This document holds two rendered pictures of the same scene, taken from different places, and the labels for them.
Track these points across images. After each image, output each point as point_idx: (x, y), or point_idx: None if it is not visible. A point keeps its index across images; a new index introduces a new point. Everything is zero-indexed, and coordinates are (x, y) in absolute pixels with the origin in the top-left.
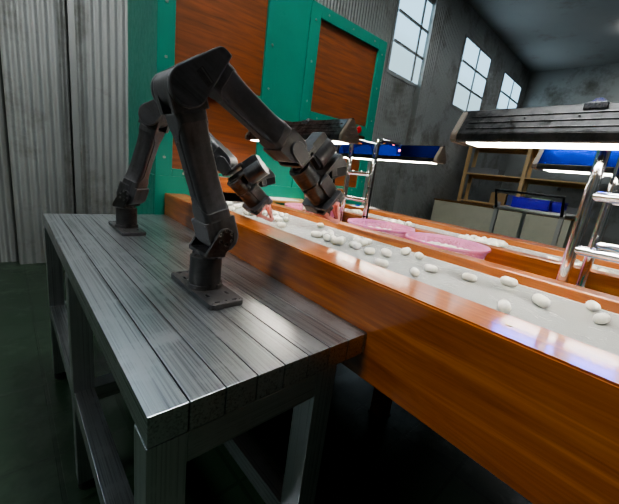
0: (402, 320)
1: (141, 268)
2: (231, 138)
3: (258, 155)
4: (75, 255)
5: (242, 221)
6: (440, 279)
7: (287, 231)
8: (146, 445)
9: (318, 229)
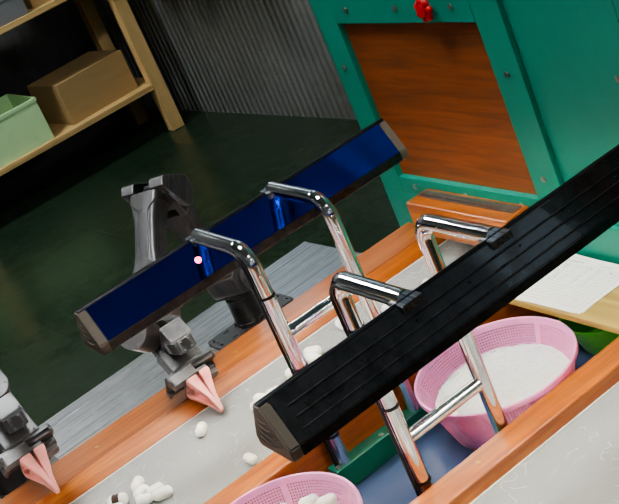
0: None
1: (75, 431)
2: (461, 103)
3: (522, 143)
4: (110, 380)
5: (149, 406)
6: None
7: (172, 450)
8: None
9: (223, 469)
